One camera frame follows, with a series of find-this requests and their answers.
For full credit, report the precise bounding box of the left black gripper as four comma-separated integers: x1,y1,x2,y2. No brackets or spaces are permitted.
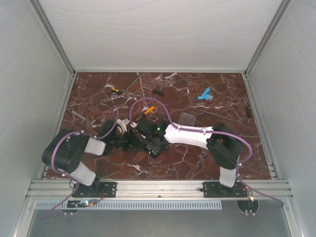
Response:
111,128,147,153

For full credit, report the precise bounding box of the black fuse box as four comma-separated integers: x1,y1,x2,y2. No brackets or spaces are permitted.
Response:
144,143,170,159

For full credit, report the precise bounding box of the clear plastic fuse box cover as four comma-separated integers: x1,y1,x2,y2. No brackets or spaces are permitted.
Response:
178,112,196,126

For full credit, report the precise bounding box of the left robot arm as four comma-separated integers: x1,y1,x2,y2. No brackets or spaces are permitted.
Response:
42,120,145,197

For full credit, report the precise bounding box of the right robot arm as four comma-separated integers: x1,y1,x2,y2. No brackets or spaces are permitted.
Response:
135,118,242,197

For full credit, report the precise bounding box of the yellow black screwdriver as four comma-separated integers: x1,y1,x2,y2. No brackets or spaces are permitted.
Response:
111,88,129,98

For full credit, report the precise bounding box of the blue plastic connector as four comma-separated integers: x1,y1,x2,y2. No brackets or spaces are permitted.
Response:
197,87,213,101

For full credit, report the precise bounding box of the silver wrench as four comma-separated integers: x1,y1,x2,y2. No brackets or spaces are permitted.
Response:
70,109,88,122

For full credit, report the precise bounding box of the thin black screwdriver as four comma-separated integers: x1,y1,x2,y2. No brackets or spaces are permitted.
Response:
243,98,253,118

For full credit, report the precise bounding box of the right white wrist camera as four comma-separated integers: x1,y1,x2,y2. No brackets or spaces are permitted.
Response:
130,122,138,128

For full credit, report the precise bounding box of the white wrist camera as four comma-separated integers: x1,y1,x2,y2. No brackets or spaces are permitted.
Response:
117,118,130,134
130,122,138,128

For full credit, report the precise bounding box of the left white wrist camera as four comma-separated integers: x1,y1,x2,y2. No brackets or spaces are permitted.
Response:
117,118,130,134

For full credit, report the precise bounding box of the orange handled screwdriver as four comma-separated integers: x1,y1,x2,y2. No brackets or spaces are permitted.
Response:
137,106,155,121

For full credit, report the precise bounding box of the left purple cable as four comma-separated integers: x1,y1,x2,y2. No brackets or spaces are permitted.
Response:
39,106,119,220

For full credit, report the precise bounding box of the black handled screwdriver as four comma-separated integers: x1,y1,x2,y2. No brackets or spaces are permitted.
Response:
144,87,164,96

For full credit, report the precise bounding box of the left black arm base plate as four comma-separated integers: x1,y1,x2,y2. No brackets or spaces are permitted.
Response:
72,181,117,198

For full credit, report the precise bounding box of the slotted grey cable duct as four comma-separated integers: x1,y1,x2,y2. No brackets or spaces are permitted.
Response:
36,200,222,210

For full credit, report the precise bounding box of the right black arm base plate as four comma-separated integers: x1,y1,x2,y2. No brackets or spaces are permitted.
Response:
199,182,248,198

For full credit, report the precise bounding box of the aluminium rail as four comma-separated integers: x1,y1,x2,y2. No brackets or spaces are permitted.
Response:
26,179,293,200

